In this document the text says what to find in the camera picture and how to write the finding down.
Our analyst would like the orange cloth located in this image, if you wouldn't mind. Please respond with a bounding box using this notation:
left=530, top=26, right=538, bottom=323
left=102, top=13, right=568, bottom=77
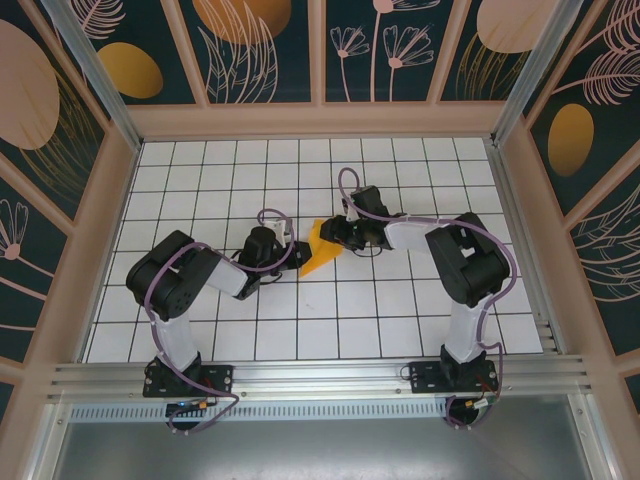
left=298, top=218, right=346, bottom=279

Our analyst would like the white grid mat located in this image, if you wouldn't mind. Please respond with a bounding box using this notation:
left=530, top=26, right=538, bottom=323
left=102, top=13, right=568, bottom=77
left=79, top=138, right=546, bottom=364

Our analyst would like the grey metal panel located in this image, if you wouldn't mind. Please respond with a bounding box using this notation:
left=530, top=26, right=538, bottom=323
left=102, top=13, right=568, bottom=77
left=47, top=418, right=596, bottom=480

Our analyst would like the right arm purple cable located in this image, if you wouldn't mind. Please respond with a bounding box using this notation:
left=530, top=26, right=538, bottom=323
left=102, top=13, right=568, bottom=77
left=337, top=166, right=516, bottom=431

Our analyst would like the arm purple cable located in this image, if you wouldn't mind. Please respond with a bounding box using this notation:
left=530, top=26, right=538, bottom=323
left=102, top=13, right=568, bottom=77
left=337, top=166, right=516, bottom=431
left=146, top=207, right=296, bottom=437

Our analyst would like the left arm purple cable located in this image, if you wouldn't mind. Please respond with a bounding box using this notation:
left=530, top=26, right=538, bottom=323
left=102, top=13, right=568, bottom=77
left=146, top=207, right=296, bottom=437

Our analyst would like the long aluminium mounting rail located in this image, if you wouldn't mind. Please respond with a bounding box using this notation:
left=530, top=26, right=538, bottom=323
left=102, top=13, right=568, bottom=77
left=47, top=353, right=597, bottom=403

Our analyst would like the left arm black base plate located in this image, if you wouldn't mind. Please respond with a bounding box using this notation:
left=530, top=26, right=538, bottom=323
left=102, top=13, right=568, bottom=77
left=143, top=363, right=235, bottom=399

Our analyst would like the aluminium side rail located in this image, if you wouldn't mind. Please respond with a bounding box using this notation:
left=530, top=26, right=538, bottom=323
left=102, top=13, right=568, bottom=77
left=485, top=138, right=569, bottom=357

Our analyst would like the slotted grey cable duct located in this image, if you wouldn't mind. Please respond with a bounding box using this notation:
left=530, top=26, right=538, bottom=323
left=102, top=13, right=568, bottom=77
left=69, top=401, right=454, bottom=422

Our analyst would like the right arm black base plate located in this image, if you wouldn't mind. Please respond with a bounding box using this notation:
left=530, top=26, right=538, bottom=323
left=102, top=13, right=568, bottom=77
left=408, top=359, right=499, bottom=395

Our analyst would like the aluminium frame post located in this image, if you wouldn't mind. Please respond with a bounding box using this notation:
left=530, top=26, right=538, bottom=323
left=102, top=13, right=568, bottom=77
left=489, top=0, right=590, bottom=149
left=41, top=0, right=146, bottom=154

